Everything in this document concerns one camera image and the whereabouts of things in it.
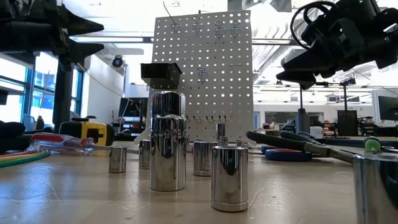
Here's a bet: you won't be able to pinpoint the double-ring metal pegboard hook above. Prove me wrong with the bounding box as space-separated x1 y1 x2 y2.
214 21 225 39
230 20 241 39
191 15 202 34
197 67 209 85

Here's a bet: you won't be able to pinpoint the black cylinder bottle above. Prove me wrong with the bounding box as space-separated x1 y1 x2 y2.
295 108 311 135

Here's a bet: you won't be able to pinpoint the black perforated stand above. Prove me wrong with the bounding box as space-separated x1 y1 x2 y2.
336 77 359 137

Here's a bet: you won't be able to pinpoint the yellow black tape measure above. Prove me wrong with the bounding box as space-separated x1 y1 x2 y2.
58 117 116 147

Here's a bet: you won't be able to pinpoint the black grey work glove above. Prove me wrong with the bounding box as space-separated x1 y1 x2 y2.
0 120 32 154

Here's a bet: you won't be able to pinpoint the tall chrome deep socket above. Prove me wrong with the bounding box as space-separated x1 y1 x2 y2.
149 90 188 192

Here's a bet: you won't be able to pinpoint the red cable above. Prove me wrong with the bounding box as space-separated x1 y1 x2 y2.
0 150 41 158

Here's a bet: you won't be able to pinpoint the black vertical pillar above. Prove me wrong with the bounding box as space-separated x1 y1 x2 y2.
52 60 74 132

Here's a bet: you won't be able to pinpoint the black ceiling camera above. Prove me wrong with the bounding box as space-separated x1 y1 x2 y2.
111 54 126 69

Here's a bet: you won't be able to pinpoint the metal multi-hook pegboard rail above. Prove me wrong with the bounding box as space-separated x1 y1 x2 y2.
185 114 233 123

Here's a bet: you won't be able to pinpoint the white metal pegboard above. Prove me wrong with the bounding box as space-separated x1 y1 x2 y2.
134 10 256 146

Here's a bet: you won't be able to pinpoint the red clear-handled screwdriver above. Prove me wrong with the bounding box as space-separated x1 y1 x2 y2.
30 132 140 156

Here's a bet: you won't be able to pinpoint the green black screwdriver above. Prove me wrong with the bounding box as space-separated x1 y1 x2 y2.
363 136 383 154

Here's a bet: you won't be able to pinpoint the black wedge-shaped part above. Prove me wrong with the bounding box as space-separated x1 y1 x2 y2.
280 119 296 134

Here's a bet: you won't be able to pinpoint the black computer monitor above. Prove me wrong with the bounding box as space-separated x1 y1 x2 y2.
118 96 149 119
377 95 398 122

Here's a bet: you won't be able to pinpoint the long metal pegboard hook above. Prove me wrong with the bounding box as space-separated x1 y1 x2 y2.
162 1 181 32

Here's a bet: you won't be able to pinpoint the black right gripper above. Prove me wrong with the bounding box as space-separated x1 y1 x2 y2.
275 0 398 91

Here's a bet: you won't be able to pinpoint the blue red scissors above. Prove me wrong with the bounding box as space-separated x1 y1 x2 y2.
246 130 356 164

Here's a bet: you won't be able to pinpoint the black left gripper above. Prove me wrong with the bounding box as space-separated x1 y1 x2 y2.
18 0 105 72

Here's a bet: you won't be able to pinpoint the black plastic pegboard bin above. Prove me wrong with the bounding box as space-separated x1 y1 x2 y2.
140 62 183 91

